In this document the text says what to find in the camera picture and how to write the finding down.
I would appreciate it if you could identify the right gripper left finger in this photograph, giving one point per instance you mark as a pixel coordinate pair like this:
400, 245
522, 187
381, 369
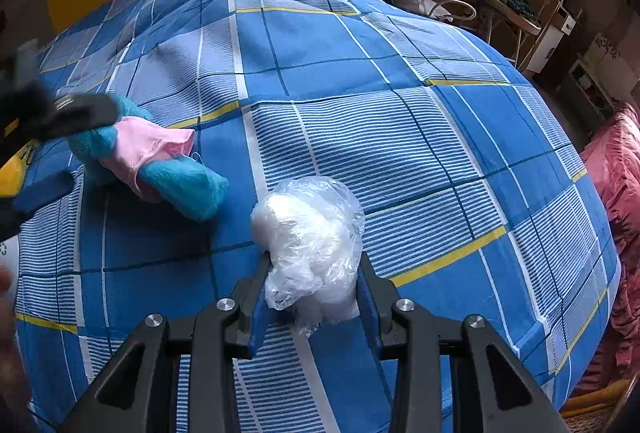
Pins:
254, 312

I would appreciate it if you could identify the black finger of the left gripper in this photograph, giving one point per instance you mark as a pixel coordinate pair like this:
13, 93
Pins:
72, 114

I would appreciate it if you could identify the blue plaid bed sheet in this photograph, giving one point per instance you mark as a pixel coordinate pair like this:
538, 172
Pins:
476, 201

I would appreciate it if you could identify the yellow plush bear toy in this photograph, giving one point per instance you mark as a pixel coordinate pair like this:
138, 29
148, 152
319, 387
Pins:
12, 174

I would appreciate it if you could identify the clear plastic bag of cotton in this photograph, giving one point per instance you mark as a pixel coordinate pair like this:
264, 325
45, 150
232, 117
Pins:
312, 228

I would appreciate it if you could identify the pink blanket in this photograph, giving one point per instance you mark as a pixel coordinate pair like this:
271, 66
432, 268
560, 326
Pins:
612, 161

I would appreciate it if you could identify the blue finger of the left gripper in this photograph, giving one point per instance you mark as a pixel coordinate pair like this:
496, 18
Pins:
18, 209

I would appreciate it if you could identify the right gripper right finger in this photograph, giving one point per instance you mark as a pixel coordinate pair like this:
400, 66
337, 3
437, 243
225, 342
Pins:
376, 298

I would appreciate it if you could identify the teal plush doll pink dress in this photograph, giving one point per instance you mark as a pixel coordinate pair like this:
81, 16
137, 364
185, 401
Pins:
156, 163

